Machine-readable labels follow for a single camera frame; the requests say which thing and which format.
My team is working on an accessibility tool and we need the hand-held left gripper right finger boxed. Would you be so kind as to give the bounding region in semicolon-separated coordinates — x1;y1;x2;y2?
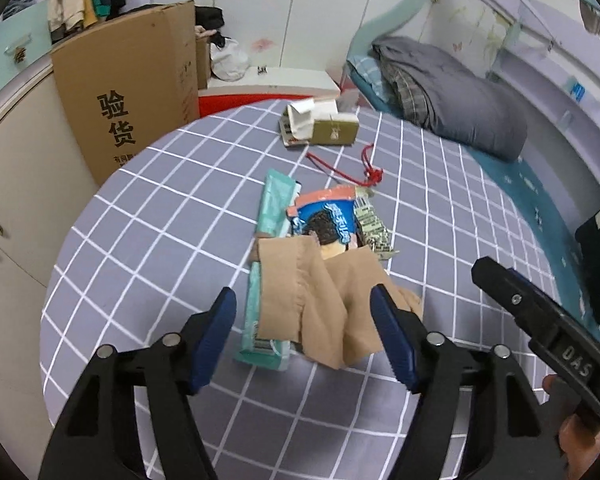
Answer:
369;284;571;480

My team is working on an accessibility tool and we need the white plastic bag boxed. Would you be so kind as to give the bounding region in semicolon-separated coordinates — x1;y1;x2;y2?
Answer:
209;37;251;82

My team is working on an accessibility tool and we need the person's right hand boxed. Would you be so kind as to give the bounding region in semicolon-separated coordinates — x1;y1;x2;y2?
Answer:
542;373;600;462

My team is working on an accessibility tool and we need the blue plaid pillow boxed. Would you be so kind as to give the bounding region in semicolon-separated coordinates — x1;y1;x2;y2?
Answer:
346;54;397;112

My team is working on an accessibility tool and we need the blue cookie wrapper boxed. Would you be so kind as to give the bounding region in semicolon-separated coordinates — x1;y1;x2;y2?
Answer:
286;185;369;261

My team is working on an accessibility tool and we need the white cabinet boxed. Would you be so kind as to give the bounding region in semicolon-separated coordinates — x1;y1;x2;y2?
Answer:
0;55;102;461

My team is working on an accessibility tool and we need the black bag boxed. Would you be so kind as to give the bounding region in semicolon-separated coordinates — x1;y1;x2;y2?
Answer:
195;6;226;47

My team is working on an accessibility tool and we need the red storage box white lid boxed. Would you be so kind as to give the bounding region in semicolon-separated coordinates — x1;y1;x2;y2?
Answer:
197;66;341;122

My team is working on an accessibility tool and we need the olive green box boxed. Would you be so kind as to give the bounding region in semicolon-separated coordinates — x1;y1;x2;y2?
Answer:
311;101;360;146

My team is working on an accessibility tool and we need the white open carton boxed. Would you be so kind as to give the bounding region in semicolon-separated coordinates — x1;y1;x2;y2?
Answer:
279;99;315;149

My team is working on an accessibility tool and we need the long teal packet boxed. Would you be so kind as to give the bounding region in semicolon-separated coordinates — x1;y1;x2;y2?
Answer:
234;169;302;372

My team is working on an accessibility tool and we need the beige stocking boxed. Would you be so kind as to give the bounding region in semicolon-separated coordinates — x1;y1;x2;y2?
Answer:
250;236;424;371

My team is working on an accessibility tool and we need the teal bed headboard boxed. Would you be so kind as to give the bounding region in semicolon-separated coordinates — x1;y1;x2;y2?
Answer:
346;0;600;58

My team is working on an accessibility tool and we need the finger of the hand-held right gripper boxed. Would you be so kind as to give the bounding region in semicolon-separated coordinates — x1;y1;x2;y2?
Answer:
471;257;564;344

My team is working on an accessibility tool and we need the grey quilt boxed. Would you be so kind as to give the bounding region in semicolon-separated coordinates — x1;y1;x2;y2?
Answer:
372;37;529;162

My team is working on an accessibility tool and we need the large cardboard box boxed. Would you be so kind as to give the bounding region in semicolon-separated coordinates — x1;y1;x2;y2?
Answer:
50;0;212;188

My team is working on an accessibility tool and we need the grey checked blanket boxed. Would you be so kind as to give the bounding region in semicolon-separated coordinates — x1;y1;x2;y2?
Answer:
39;97;600;480

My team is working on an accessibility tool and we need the white wardrobe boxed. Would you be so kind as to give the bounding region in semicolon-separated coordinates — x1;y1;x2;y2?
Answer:
122;0;427;92

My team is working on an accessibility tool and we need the red knotted cord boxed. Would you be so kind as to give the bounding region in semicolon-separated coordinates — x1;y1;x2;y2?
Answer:
306;143;385;189

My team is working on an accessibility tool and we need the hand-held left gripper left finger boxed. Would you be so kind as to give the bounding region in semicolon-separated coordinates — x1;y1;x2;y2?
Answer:
39;286;238;480

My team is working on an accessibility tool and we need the silver printed wrapper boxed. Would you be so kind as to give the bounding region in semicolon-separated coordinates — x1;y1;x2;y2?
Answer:
352;187;399;260

